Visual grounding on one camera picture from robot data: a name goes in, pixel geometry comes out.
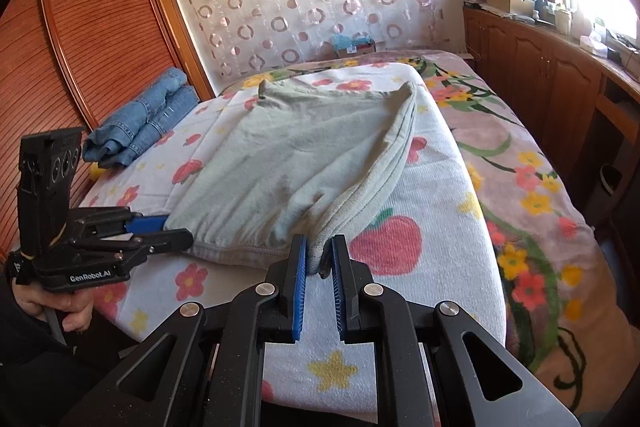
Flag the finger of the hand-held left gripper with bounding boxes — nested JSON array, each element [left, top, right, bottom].
[[95, 228, 195, 260], [75, 206, 170, 235]]

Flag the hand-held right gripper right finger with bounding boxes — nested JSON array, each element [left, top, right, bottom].
[[330, 233, 581, 427]]

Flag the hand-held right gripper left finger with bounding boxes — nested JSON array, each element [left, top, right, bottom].
[[60, 234, 308, 427]]

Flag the grey-green pants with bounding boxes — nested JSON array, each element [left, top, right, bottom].
[[165, 77, 418, 278]]

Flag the person's left hand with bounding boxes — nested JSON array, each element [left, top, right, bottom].
[[12, 279, 96, 333]]

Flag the folded blue jeans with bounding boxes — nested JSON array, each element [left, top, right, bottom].
[[82, 67, 198, 168]]

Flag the white strawberry-print blanket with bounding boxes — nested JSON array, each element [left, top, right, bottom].
[[80, 62, 506, 425]]

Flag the wooden louvered wardrobe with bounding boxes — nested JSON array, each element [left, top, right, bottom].
[[0, 0, 216, 268]]

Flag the pink floral blanket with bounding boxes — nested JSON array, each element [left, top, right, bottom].
[[220, 49, 640, 413]]

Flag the small cardboard box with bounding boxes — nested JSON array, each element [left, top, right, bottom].
[[336, 42, 376, 58]]

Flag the blue plastic bag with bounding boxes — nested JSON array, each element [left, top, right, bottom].
[[331, 33, 373, 48]]

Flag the wooden cabinet counter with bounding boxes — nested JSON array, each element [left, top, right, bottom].
[[462, 4, 640, 238]]

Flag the open cardboard box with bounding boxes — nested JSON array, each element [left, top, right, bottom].
[[485, 0, 538, 15]]

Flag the white tissue box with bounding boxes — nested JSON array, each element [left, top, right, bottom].
[[580, 34, 608, 55]]

